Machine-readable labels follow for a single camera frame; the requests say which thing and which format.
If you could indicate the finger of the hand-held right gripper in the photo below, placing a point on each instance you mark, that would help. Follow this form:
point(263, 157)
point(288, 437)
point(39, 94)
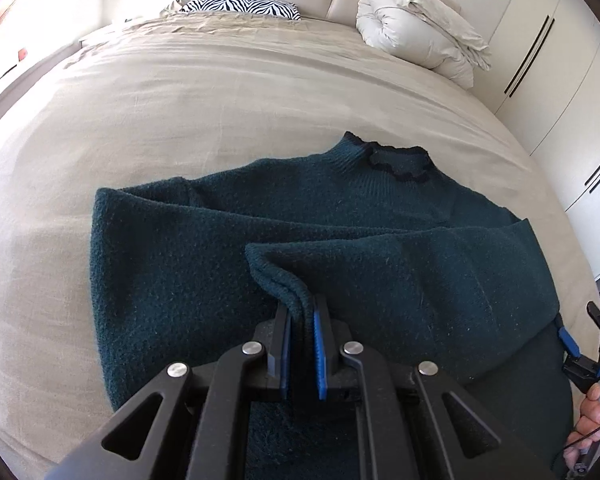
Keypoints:
point(597, 315)
point(568, 340)

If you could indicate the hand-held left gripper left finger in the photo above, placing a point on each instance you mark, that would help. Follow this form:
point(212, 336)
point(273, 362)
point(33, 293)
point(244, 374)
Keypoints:
point(284, 376)

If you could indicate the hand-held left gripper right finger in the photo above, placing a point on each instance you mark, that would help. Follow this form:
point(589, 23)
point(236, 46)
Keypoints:
point(320, 350)

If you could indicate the dark teal knit sweater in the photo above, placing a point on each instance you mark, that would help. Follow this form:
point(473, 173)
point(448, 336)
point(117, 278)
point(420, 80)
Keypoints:
point(180, 270)

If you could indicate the person's right hand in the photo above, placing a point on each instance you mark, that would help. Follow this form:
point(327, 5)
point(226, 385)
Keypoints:
point(592, 422)

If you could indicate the white wardrobe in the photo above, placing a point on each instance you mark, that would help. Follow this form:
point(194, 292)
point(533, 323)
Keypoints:
point(570, 85)

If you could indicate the bed with beige sheet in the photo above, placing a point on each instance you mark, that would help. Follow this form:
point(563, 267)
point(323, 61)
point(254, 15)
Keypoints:
point(180, 110)

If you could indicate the rolled white duvet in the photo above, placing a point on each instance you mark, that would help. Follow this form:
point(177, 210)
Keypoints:
point(410, 25)

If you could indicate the zebra print pillow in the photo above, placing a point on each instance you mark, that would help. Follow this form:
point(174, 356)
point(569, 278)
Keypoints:
point(240, 6)

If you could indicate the white window ledge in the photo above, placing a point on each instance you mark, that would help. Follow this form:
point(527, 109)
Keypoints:
point(10, 80)

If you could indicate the small red box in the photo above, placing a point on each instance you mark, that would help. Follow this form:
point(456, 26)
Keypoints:
point(22, 54)

